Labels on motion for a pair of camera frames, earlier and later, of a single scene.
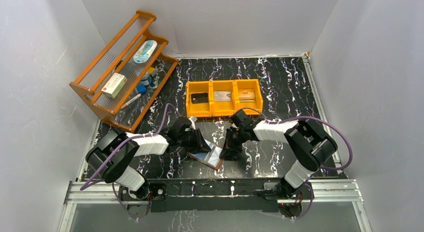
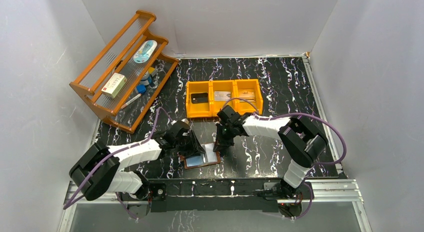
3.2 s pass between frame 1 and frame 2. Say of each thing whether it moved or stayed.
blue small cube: stayed
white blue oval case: stayed
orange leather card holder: moved
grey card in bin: stayed
